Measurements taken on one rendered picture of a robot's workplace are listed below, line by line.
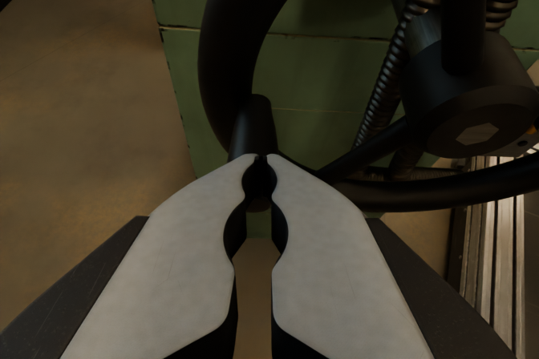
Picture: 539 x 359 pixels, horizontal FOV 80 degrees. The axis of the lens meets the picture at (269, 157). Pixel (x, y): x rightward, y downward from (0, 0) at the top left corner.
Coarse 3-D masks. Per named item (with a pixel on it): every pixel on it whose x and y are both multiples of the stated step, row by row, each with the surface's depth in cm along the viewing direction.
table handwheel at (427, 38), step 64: (256, 0) 12; (448, 0) 13; (448, 64) 15; (512, 64) 15; (384, 128) 21; (448, 128) 16; (512, 128) 16; (384, 192) 28; (448, 192) 27; (512, 192) 25
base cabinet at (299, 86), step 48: (192, 48) 37; (288, 48) 37; (336, 48) 37; (384, 48) 37; (192, 96) 43; (288, 96) 43; (336, 96) 44; (192, 144) 53; (288, 144) 53; (336, 144) 53
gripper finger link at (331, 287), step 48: (288, 192) 9; (336, 192) 9; (288, 240) 8; (336, 240) 8; (288, 288) 7; (336, 288) 7; (384, 288) 7; (288, 336) 6; (336, 336) 6; (384, 336) 6
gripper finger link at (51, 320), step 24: (144, 216) 8; (120, 240) 8; (96, 264) 7; (48, 288) 7; (72, 288) 7; (96, 288) 7; (24, 312) 6; (48, 312) 6; (72, 312) 6; (0, 336) 6; (24, 336) 6; (48, 336) 6; (72, 336) 6
